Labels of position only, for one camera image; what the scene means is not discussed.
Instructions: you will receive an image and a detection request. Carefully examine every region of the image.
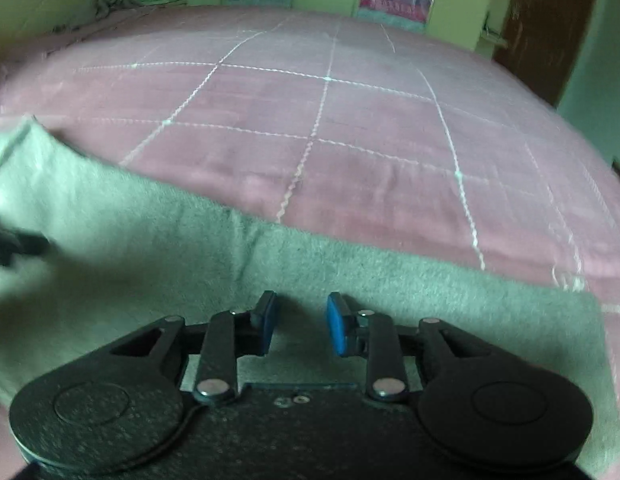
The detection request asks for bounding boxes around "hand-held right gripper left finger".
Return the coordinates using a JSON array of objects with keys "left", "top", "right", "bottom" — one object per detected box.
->
[{"left": 110, "top": 290, "right": 279, "bottom": 406}]

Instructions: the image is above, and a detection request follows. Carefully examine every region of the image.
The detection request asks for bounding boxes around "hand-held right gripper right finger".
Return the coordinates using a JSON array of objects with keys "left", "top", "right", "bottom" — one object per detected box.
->
[{"left": 326, "top": 291, "right": 473, "bottom": 403}]

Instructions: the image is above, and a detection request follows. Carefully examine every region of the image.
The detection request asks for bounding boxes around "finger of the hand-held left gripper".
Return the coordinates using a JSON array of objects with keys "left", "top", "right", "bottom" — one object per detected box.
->
[{"left": 0, "top": 214, "right": 51, "bottom": 267}]

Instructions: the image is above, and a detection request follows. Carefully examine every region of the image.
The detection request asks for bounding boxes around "green towel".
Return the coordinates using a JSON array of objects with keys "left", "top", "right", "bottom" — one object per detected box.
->
[{"left": 0, "top": 117, "right": 620, "bottom": 478}]

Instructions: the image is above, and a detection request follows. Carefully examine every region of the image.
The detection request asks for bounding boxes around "pink quilted bedspread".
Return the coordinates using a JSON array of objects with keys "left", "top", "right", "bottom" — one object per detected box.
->
[{"left": 0, "top": 5, "right": 620, "bottom": 480}]

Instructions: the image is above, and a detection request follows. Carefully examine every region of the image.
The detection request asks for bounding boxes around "brown wooden door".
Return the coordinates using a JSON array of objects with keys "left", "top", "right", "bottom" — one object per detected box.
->
[{"left": 492, "top": 0, "right": 603, "bottom": 106}]

